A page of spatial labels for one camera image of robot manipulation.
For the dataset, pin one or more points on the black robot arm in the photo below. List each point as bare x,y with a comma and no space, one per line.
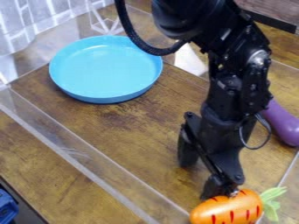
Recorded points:
218,26

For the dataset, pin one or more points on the blue object at corner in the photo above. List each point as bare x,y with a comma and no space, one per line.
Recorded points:
9,208

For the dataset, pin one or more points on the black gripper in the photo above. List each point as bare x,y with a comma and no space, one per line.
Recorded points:
215,140

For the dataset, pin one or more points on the purple toy eggplant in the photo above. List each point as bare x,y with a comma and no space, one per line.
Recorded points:
284,122

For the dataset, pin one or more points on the orange toy carrot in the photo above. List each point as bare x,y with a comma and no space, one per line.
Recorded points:
241,209

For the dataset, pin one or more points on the blue plastic plate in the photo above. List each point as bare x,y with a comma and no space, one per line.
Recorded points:
105,70

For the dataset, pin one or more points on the clear acrylic enclosure wall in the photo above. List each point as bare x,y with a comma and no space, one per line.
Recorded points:
98,163

